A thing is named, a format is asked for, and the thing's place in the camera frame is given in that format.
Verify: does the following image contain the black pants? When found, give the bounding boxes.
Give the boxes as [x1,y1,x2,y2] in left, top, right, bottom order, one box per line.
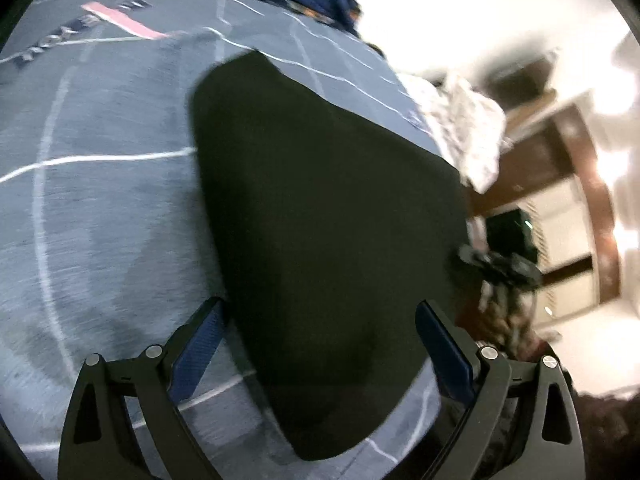
[189,51,473,461]

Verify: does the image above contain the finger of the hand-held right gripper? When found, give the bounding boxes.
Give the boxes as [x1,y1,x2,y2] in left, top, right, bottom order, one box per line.
[457,244,495,270]

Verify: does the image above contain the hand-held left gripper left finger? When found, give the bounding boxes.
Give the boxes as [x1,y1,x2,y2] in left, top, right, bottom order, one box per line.
[59,297,226,480]

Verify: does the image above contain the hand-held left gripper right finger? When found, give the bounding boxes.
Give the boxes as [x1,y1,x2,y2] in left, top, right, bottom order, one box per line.
[415,300,586,480]

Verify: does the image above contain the cream patterned bedding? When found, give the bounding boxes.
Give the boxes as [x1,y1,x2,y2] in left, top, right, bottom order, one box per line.
[412,72,507,195]

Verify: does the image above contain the dark wall shelf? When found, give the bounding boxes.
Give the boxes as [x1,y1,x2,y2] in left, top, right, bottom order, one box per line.
[487,50,561,111]

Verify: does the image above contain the blue-grey checked bedsheet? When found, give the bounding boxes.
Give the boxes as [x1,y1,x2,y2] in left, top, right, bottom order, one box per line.
[0,0,451,480]

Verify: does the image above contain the dark cloth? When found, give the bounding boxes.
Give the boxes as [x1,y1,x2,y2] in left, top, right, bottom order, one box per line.
[570,392,640,480]

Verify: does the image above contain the brown wooden door frame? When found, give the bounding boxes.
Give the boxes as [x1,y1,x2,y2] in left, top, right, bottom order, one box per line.
[465,105,622,307]

